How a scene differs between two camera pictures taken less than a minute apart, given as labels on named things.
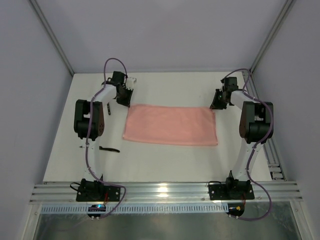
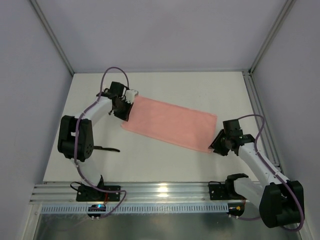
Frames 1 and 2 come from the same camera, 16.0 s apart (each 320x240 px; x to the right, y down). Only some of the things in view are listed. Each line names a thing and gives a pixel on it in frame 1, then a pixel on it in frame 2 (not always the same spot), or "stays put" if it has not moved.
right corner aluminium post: [282, 16] stays put
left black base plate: [94, 191] stays put
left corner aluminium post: [46, 26] stays put
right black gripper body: [219, 99] -> [219, 144]
